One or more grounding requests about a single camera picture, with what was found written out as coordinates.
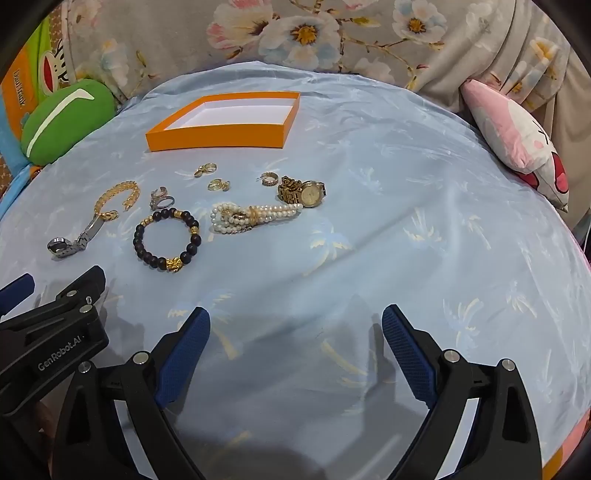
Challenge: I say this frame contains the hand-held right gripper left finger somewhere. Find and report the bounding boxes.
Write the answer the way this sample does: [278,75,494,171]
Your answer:
[48,307,212,480]

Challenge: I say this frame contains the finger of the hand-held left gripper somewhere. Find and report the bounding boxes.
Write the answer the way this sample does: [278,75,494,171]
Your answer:
[0,273,37,320]
[43,265,107,309]

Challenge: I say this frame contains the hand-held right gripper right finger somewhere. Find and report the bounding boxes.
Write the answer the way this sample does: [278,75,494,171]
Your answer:
[381,304,542,480]

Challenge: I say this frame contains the gold chain bracelet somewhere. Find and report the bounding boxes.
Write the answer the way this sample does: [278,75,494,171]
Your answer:
[93,180,140,221]

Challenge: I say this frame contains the white pearl bracelet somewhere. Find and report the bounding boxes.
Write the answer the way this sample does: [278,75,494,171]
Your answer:
[211,202,303,234]

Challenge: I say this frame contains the gold wristwatch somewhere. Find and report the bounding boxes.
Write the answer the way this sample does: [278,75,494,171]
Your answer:
[277,175,328,208]

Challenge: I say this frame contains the orange cardboard box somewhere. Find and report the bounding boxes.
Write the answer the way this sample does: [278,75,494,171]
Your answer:
[145,91,301,152]

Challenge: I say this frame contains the silver wristwatch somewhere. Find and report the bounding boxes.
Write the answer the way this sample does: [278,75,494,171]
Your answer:
[47,215,105,256]

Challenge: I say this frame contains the light blue palm-print sheet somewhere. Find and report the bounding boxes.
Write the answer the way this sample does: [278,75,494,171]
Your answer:
[0,60,591,480]

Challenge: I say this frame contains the green pillow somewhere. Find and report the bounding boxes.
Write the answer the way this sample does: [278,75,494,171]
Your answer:
[21,78,116,164]

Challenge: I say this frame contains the pink plush pillow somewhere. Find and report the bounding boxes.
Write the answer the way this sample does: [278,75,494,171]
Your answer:
[461,78,571,213]

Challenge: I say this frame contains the grey floral blanket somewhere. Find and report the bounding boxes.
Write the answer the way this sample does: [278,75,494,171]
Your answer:
[60,0,591,232]

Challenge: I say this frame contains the black bead bracelet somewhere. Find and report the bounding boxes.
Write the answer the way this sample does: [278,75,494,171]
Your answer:
[133,209,202,272]

